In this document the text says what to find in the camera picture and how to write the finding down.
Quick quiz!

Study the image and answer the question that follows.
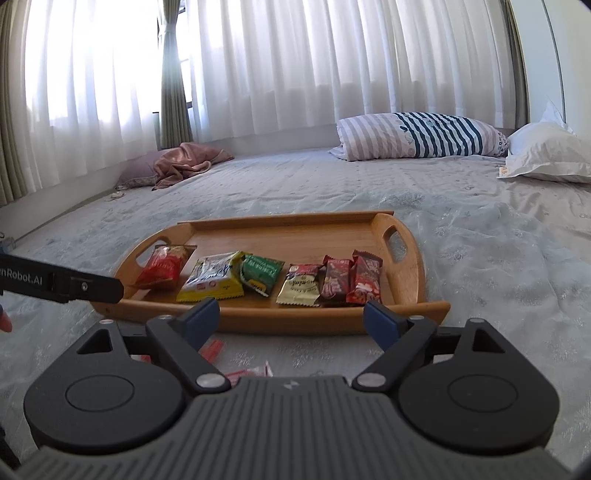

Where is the green snack packet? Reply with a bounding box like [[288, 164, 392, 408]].
[[239, 254, 286, 296]]

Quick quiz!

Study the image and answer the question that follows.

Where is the pink cloth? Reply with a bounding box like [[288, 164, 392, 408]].
[[151, 142, 235, 191]]

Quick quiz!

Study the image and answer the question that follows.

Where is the red gold chips bag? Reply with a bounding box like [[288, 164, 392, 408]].
[[135, 244, 198, 290]]

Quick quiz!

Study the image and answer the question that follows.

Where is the striped pillow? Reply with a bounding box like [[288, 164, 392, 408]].
[[329, 112, 509, 162]]

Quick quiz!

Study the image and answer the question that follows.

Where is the cream fruit candy packet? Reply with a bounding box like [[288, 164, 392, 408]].
[[276, 263, 325, 307]]

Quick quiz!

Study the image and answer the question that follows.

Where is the long red snack packet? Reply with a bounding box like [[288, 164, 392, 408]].
[[346, 250, 384, 306]]

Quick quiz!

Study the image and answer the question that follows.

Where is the dark red chocolate bar wrapper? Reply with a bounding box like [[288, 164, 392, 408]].
[[320, 255, 355, 308]]

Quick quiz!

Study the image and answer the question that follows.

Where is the white pillow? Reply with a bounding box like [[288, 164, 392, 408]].
[[498, 99, 591, 184]]

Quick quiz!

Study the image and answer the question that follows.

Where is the white sheer curtain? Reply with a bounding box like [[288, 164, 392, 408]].
[[23, 0, 513, 190]]

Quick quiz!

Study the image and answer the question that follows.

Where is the purple pillow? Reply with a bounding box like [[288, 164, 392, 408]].
[[115, 148, 169, 190]]

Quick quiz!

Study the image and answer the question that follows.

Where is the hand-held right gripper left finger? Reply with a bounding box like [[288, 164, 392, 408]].
[[69, 298, 232, 394]]

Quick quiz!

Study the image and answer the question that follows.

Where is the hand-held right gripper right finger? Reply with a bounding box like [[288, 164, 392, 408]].
[[352, 301, 518, 393]]

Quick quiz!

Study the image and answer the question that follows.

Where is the grey-green curtain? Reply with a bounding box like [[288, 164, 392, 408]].
[[156, 0, 195, 154], [0, 0, 33, 208], [504, 0, 531, 130]]

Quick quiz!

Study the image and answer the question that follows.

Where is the wooden tray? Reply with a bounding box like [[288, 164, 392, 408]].
[[88, 210, 452, 336]]

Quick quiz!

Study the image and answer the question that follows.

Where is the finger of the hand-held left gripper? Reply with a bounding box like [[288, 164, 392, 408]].
[[69, 272, 125, 303]]

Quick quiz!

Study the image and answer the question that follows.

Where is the clear red white packet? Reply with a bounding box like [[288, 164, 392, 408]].
[[224, 361, 274, 387]]

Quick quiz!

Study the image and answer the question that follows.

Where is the yellow white snack packet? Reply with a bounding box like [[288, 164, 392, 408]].
[[176, 251, 246, 302]]

